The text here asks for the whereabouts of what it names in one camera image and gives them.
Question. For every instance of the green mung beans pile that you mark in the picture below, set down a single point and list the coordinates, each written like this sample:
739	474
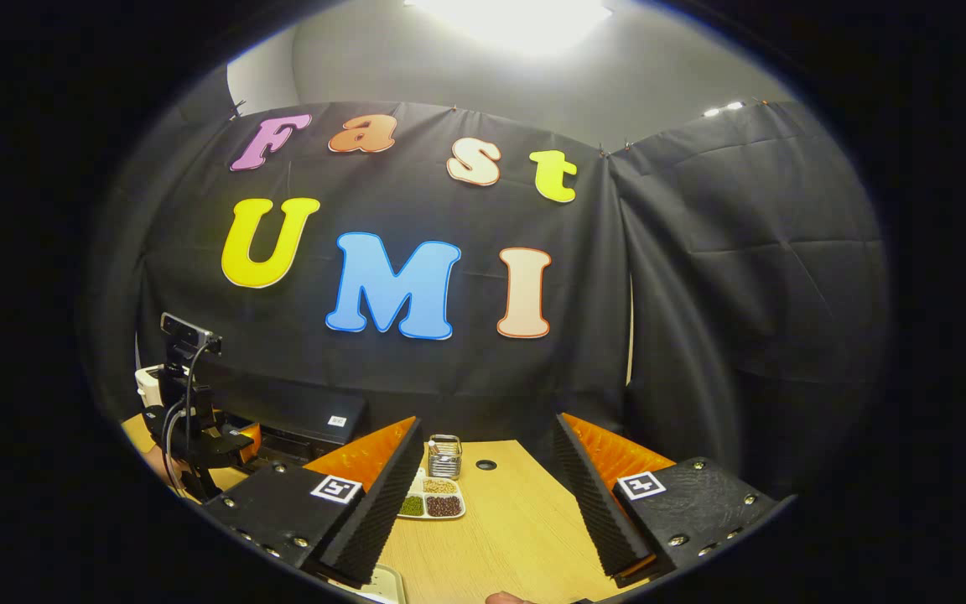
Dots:
412	507

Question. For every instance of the white toaster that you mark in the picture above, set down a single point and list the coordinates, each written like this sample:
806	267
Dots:
148	382

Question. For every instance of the black electric oven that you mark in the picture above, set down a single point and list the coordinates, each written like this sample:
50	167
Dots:
307	411

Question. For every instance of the black backdrop cloth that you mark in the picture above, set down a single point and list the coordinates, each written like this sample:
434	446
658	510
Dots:
701	294

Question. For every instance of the dark red beans pile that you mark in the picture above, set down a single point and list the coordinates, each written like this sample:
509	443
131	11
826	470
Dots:
444	506

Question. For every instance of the white divided plate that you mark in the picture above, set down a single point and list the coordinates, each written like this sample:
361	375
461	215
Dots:
441	493

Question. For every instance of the small ceiling light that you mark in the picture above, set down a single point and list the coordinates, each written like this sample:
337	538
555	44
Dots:
722	108

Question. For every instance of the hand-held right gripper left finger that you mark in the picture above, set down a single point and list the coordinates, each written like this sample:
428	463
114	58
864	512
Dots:
382	512

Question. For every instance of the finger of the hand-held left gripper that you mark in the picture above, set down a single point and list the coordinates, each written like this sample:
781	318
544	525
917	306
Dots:
231	445

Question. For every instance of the yellow soybeans pile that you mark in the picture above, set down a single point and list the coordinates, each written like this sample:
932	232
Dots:
439	486

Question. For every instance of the cream square food plate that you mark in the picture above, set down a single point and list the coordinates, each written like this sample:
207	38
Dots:
386	587

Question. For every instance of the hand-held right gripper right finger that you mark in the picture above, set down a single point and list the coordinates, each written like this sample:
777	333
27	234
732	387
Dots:
600	512

